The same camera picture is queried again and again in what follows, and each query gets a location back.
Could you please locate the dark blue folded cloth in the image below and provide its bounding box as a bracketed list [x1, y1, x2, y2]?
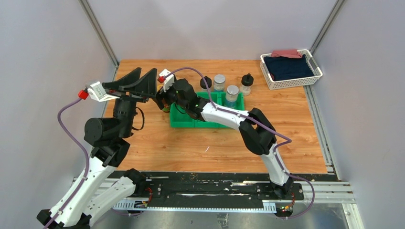
[263, 54, 314, 81]

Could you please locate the silver-lid jar in bin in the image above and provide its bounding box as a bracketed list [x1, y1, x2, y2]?
[224, 85, 239, 108]

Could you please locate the aluminium rail frame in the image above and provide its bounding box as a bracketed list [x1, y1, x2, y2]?
[57, 177, 364, 229]

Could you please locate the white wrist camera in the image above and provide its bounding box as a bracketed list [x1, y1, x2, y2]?
[158, 69, 175, 92]
[78, 81, 118, 102]

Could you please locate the black-spout seasoning jar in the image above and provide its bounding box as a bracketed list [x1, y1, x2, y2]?
[200, 76, 212, 92]
[239, 73, 254, 96]

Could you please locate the green three-compartment plastic bin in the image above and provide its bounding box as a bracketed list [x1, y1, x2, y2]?
[169, 92, 248, 130]

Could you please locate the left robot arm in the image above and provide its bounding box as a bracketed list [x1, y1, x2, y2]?
[37, 67, 157, 229]

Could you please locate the pink folded cloth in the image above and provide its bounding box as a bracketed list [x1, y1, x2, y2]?
[270, 49, 302, 59]

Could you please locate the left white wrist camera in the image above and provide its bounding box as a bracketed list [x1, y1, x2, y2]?
[78, 81, 118, 102]

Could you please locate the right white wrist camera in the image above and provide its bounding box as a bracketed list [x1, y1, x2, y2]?
[158, 69, 175, 92]

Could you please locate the white perforated plastic basket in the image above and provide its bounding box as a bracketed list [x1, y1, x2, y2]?
[259, 49, 323, 90]

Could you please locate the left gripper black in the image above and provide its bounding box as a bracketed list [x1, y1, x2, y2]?
[104, 66, 158, 138]

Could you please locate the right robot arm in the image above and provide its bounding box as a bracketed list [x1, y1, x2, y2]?
[155, 76, 293, 199]

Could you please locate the right black-spout seasoning jar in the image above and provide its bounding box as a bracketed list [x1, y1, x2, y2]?
[239, 73, 254, 96]

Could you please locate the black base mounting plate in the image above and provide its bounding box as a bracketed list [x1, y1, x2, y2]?
[85, 170, 339, 209]

